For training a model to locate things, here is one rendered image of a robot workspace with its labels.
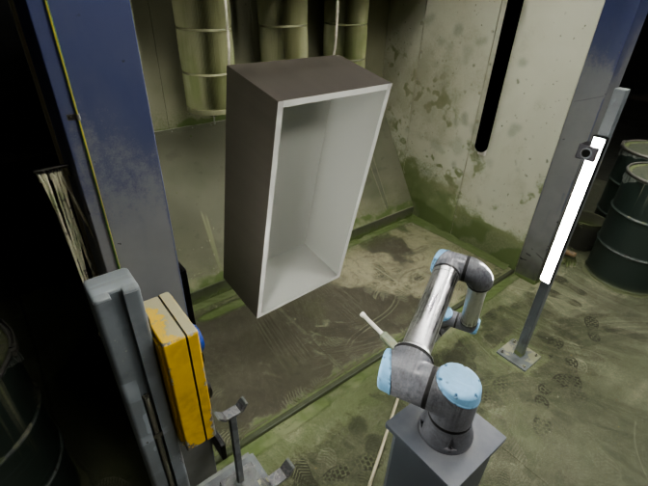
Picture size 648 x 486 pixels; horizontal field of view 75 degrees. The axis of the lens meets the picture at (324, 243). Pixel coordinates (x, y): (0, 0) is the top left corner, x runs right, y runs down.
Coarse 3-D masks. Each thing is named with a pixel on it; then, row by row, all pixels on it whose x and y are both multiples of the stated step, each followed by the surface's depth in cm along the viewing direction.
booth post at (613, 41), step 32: (608, 0) 240; (640, 0) 229; (608, 32) 244; (608, 64) 249; (576, 96) 268; (608, 96) 260; (576, 128) 274; (576, 160) 280; (544, 192) 303; (544, 224) 310; (544, 256) 318
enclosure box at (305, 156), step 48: (240, 96) 163; (288, 96) 151; (336, 96) 163; (384, 96) 186; (240, 144) 176; (288, 144) 211; (336, 144) 220; (240, 192) 190; (288, 192) 234; (336, 192) 233; (240, 240) 207; (288, 240) 261; (336, 240) 248; (240, 288) 227; (288, 288) 243
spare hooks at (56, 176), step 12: (48, 168) 93; (60, 168) 94; (48, 180) 93; (60, 180) 94; (48, 192) 94; (60, 192) 96; (60, 204) 96; (60, 216) 97; (72, 216) 100; (84, 216) 101; (72, 228) 102; (72, 240) 101; (72, 252) 102; (84, 252) 107; (84, 264) 108; (84, 276) 107
